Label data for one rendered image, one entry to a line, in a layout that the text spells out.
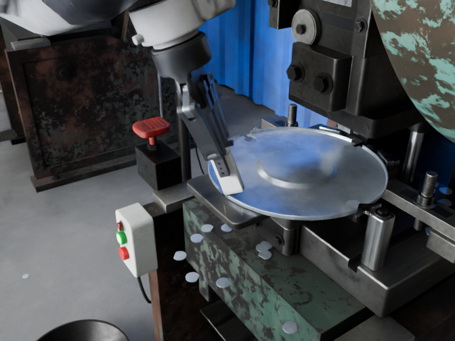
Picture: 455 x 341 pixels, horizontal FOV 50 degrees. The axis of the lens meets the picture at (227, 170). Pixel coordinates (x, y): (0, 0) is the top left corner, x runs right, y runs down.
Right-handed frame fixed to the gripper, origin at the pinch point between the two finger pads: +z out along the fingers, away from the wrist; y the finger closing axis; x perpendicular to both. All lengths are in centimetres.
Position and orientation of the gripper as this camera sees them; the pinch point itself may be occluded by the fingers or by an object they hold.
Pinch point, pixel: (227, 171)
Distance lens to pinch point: 71.1
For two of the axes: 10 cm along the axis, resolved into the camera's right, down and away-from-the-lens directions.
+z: 3.2, 8.4, 4.4
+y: -1.5, 5.0, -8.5
